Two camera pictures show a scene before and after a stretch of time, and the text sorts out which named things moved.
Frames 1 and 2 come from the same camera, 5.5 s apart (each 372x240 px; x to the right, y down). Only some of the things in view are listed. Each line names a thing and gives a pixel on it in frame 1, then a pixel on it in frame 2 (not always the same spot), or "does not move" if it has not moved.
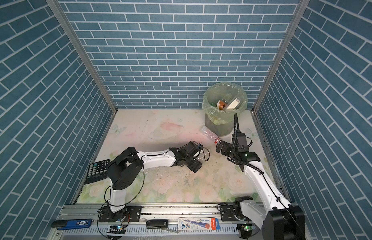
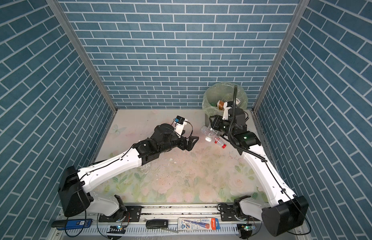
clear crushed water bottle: x=204 y=155 → x=208 y=133
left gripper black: x=197 y=165 → x=183 y=146
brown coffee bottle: x=221 y=105 does not move
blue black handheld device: x=67 y=224 does not move
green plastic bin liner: x=221 y=100 does not move
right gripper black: x=223 y=150 → x=215 y=125
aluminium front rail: x=83 y=222 does not move
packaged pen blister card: x=198 y=224 does not move
